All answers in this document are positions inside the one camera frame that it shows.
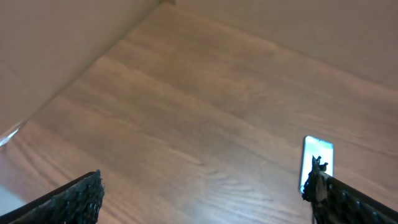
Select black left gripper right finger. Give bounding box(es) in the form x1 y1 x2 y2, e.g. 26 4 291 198
302 157 397 224

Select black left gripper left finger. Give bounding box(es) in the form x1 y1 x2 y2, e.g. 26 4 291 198
1 170 104 224

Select Samsung Galaxy smartphone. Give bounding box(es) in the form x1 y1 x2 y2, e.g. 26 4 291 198
298 135 335 194

